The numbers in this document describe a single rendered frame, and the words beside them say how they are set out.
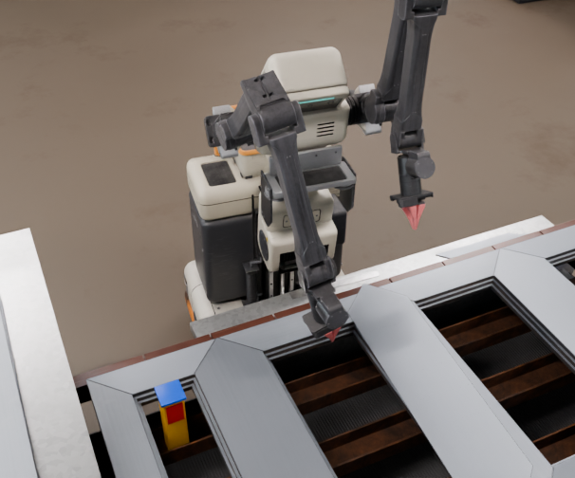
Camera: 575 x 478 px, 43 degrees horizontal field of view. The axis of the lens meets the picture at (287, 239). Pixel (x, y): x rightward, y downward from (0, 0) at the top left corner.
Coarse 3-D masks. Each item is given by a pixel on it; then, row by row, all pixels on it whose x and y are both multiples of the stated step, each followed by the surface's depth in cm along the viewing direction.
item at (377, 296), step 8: (376, 288) 201; (360, 296) 198; (368, 296) 198; (376, 296) 198; (384, 296) 198; (392, 296) 198; (400, 296) 198; (352, 304) 196; (360, 304) 196; (368, 304) 196; (376, 304) 196
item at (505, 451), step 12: (492, 444) 162; (504, 444) 162; (516, 444) 162; (456, 456) 159; (468, 456) 159; (480, 456) 159; (492, 456) 159; (504, 456) 159; (516, 456) 159; (456, 468) 157; (468, 468) 157; (480, 468) 157; (492, 468) 157; (504, 468) 157; (516, 468) 157
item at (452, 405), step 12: (468, 384) 175; (432, 396) 172; (444, 396) 172; (456, 396) 172; (468, 396) 172; (480, 396) 172; (408, 408) 169; (420, 408) 169; (432, 408) 169; (444, 408) 169; (456, 408) 169; (468, 408) 169; (480, 408) 169; (420, 420) 166; (432, 420) 167; (444, 420) 167
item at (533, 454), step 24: (552, 264) 213; (456, 288) 202; (480, 288) 205; (504, 288) 203; (528, 312) 196; (312, 336) 187; (336, 336) 190; (360, 336) 189; (552, 336) 188; (456, 360) 181; (192, 384) 177; (480, 384) 175; (216, 432) 165; (528, 456) 159
